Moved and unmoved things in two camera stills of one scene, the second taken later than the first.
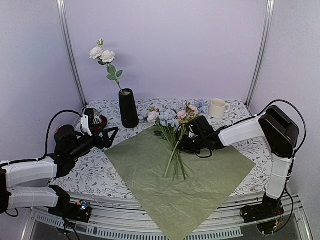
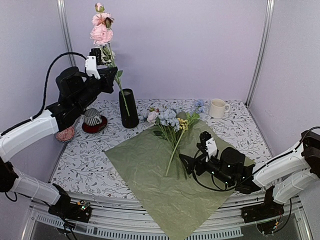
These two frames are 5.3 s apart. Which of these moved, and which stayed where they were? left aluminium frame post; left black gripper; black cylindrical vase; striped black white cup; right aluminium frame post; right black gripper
Moved: right black gripper; left black gripper
Stayed: striped black white cup; black cylindrical vase; left aluminium frame post; right aluminium frame post
